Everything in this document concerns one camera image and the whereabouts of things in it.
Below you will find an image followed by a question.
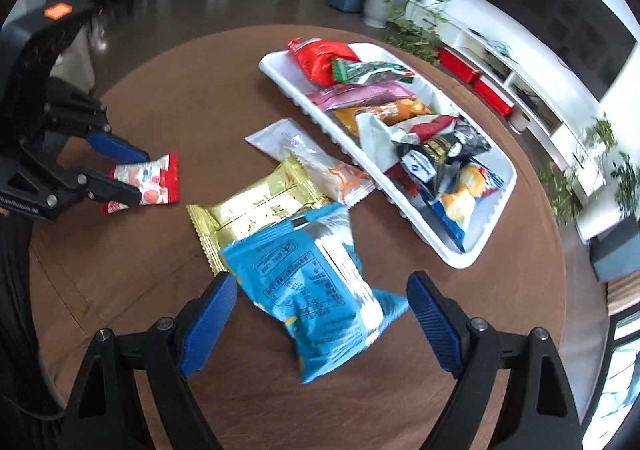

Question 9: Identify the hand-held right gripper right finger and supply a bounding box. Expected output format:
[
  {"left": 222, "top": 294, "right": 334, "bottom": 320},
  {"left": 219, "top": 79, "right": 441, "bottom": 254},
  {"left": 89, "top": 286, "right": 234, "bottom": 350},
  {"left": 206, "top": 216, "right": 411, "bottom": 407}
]
[{"left": 406, "top": 271, "right": 586, "bottom": 450}]

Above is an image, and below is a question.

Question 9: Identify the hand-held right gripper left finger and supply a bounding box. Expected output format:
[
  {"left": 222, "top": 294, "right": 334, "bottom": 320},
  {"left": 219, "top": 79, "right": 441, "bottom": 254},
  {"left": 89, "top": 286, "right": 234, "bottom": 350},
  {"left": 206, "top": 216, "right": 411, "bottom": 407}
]
[{"left": 55, "top": 271, "right": 238, "bottom": 450}]

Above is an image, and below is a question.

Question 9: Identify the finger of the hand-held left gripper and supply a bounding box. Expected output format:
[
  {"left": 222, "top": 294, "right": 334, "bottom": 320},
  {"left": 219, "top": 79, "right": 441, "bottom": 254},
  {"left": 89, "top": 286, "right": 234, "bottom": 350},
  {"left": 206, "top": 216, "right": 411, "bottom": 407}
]
[
  {"left": 45, "top": 79, "right": 151, "bottom": 166},
  {"left": 15, "top": 145, "right": 144, "bottom": 207}
]

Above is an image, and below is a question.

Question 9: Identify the red white snack packet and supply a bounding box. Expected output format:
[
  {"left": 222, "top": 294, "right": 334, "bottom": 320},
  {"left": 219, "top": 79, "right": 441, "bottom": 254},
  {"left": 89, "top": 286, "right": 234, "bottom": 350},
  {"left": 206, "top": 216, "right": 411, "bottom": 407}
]
[{"left": 102, "top": 153, "right": 180, "bottom": 214}]

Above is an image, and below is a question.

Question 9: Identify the white plastic tray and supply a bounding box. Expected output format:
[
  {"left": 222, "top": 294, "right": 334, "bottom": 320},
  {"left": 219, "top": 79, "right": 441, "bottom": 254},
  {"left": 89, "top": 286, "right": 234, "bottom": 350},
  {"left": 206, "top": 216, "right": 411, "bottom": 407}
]
[{"left": 258, "top": 43, "right": 517, "bottom": 270}]

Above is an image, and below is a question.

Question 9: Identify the light blue snack packet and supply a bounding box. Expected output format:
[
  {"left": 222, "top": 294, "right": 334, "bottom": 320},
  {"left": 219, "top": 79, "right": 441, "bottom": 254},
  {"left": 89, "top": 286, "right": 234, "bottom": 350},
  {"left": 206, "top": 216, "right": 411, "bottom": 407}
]
[{"left": 220, "top": 203, "right": 410, "bottom": 385}]

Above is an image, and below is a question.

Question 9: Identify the black snack packet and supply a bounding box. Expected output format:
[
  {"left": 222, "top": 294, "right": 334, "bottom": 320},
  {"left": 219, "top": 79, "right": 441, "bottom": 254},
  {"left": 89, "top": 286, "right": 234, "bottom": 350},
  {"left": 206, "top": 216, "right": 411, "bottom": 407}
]
[{"left": 392, "top": 123, "right": 493, "bottom": 198}]

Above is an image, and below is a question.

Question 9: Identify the orange snack packet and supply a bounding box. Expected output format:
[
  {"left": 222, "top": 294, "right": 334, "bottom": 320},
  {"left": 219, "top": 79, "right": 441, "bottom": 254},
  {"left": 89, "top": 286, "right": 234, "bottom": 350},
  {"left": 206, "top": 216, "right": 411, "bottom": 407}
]
[{"left": 331, "top": 99, "right": 433, "bottom": 138}]

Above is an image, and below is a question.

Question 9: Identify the pink snack packet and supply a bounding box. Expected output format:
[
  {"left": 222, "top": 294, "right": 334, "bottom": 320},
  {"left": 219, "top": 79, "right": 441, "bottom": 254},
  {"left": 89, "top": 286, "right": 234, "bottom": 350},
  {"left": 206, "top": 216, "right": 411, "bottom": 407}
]
[{"left": 306, "top": 82, "right": 415, "bottom": 111}]

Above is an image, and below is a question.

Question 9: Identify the green snack packet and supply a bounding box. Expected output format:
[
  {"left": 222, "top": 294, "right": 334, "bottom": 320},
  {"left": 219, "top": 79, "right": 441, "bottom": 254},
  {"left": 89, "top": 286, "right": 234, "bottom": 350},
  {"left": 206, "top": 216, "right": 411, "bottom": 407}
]
[{"left": 331, "top": 58, "right": 416, "bottom": 84}]

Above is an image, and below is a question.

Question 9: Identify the gold snack packet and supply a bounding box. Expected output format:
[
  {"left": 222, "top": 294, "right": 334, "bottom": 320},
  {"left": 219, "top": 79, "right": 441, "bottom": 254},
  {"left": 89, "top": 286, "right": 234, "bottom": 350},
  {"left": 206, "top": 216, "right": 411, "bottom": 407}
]
[{"left": 187, "top": 155, "right": 333, "bottom": 277}]

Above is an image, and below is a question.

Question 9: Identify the blue yellow chip packet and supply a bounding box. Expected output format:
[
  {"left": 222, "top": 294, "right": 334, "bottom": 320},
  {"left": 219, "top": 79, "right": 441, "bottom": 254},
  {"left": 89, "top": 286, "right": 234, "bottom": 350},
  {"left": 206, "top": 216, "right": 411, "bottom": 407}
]
[{"left": 420, "top": 163, "right": 505, "bottom": 253}]

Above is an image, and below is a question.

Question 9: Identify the white orange-print snack packet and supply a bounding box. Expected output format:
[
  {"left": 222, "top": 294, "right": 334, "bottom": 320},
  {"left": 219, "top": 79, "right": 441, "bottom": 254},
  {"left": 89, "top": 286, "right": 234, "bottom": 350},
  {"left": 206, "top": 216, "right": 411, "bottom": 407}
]
[{"left": 245, "top": 117, "right": 377, "bottom": 208}]

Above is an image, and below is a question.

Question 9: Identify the beige curtain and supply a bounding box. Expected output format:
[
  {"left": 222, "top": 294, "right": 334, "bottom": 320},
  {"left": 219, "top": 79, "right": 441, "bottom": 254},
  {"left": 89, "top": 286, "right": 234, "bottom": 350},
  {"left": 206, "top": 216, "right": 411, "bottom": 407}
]
[{"left": 606, "top": 275, "right": 640, "bottom": 316}]

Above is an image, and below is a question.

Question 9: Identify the tall plant in dark pot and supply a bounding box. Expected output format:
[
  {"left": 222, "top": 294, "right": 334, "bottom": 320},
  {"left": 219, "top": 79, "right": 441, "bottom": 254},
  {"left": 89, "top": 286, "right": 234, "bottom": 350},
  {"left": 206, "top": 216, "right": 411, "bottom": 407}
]
[{"left": 590, "top": 230, "right": 640, "bottom": 283}]

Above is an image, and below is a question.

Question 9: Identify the bright red snack bag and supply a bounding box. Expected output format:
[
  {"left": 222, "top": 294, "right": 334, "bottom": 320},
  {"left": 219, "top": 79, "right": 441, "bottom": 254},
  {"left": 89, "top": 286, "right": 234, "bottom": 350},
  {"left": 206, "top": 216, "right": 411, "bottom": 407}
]
[{"left": 286, "top": 37, "right": 362, "bottom": 86}]

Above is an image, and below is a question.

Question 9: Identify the red box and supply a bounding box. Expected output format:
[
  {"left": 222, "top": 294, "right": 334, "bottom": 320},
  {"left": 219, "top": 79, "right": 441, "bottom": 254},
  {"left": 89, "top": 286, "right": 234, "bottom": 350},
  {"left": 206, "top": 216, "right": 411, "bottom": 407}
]
[
  {"left": 472, "top": 78, "right": 515, "bottom": 116},
  {"left": 437, "top": 46, "right": 481, "bottom": 81}
]

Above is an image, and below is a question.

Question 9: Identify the plant in tall white pot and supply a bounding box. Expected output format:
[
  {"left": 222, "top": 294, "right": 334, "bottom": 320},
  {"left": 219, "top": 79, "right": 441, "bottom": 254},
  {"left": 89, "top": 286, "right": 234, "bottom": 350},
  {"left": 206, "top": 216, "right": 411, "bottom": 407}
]
[{"left": 575, "top": 150, "right": 640, "bottom": 243}]

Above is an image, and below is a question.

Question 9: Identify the white television console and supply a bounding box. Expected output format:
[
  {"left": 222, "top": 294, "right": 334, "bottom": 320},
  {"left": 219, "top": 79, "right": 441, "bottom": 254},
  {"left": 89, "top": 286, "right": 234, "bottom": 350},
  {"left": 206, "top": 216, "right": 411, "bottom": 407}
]
[{"left": 405, "top": 0, "right": 601, "bottom": 196}]

